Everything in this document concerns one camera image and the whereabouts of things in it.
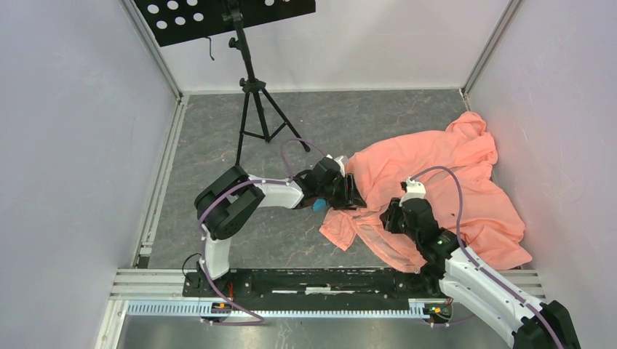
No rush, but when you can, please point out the blue toy block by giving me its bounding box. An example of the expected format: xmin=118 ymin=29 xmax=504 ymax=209
xmin=312 ymin=198 xmax=327 ymax=212

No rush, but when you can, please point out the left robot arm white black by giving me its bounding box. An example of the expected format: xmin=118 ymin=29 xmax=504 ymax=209
xmin=194 ymin=155 xmax=367 ymax=297

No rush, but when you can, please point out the white toothed cable track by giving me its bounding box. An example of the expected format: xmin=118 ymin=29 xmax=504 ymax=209
xmin=127 ymin=300 xmax=429 ymax=320

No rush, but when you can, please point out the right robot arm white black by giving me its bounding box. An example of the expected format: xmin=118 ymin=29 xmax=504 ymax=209
xmin=380 ymin=198 xmax=581 ymax=348

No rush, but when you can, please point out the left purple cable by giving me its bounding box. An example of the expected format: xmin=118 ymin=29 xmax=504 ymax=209
xmin=197 ymin=137 xmax=329 ymax=326

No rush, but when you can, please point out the black tripod stand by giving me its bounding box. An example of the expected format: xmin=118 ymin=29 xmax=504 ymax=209
xmin=221 ymin=1 xmax=301 ymax=166

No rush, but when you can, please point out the salmon pink zip jacket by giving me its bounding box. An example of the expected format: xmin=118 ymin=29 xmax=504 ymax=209
xmin=320 ymin=111 xmax=532 ymax=273

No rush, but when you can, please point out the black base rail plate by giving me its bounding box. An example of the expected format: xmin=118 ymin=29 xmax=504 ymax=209
xmin=182 ymin=268 xmax=446 ymax=311

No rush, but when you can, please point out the black perforated board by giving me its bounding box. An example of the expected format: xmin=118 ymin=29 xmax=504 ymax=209
xmin=134 ymin=0 xmax=317 ymax=47

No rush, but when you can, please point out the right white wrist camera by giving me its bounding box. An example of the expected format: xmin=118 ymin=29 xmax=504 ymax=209
xmin=399 ymin=177 xmax=426 ymax=206

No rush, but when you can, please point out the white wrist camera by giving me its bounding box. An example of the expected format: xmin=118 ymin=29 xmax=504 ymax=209
xmin=326 ymin=154 xmax=349 ymax=176
xmin=399 ymin=177 xmax=426 ymax=206

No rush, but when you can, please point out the purple cable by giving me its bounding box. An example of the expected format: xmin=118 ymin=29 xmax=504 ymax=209
xmin=197 ymin=137 xmax=329 ymax=326
xmin=410 ymin=165 xmax=565 ymax=349

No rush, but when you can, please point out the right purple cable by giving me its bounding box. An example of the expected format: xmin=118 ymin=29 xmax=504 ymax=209
xmin=410 ymin=165 xmax=565 ymax=349

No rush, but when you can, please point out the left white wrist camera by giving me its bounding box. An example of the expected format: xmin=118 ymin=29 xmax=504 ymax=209
xmin=326 ymin=154 xmax=349 ymax=176

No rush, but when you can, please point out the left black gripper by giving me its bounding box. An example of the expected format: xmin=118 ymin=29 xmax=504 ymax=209
xmin=317 ymin=172 xmax=367 ymax=211

